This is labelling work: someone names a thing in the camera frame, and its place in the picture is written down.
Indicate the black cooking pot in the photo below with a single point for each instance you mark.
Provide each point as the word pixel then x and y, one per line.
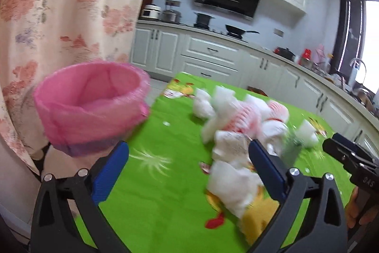
pixel 203 20

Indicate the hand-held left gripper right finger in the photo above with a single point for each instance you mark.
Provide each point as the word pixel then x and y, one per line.
pixel 266 174

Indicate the floral curtain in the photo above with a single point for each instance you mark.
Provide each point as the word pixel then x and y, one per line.
pixel 74 4

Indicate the white lower kitchen cabinets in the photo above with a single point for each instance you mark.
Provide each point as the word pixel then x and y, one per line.
pixel 207 48

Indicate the pink lined trash bin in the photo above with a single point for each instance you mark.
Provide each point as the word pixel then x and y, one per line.
pixel 88 122

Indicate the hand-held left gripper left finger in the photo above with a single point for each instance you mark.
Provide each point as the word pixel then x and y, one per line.
pixel 112 174

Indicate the dark framed window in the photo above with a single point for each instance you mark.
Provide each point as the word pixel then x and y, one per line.
pixel 371 42

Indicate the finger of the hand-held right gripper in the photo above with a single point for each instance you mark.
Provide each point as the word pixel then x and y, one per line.
pixel 352 146
pixel 340 153

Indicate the steel pressure cooker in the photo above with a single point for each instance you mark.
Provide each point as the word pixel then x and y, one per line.
pixel 171 15

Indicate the green printed tablecloth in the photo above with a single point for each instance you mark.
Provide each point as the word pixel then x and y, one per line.
pixel 165 196

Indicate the white rice cooker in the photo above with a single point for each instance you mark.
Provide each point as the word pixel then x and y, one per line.
pixel 150 12

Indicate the steel kitchen faucet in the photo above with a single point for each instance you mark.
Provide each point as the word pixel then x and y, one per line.
pixel 356 69

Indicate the black wok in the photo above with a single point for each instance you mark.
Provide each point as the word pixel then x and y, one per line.
pixel 235 30

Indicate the red container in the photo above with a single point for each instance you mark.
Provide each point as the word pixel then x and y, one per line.
pixel 306 57

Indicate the wall socket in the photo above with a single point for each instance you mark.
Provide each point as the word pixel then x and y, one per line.
pixel 172 3
pixel 278 31

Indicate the person's right hand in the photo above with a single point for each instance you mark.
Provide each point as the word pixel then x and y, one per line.
pixel 351 208

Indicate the brown stool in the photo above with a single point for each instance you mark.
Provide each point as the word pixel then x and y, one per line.
pixel 257 91

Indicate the pile of white wrappers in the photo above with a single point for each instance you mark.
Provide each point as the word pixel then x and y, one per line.
pixel 234 182

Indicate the pink bottle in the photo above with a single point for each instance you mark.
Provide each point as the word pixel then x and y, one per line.
pixel 320 54

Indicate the red and black pot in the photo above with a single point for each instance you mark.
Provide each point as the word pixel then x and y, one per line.
pixel 284 53

